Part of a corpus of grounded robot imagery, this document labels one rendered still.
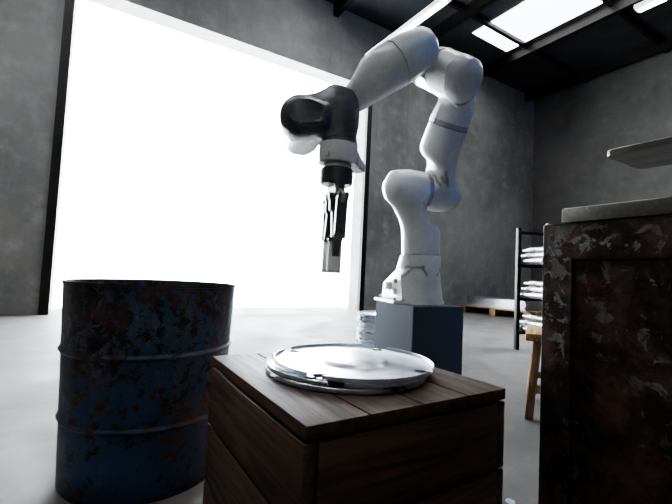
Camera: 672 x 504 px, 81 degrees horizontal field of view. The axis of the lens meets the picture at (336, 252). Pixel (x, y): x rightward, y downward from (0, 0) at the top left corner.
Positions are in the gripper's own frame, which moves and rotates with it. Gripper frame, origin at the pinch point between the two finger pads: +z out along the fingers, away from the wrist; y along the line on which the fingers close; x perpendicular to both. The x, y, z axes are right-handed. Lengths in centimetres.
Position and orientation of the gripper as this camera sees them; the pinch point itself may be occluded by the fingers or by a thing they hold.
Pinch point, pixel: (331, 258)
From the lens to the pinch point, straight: 87.9
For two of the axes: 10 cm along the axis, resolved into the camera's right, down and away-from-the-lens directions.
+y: 2.8, -0.4, -9.6
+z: -0.6, 10.0, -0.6
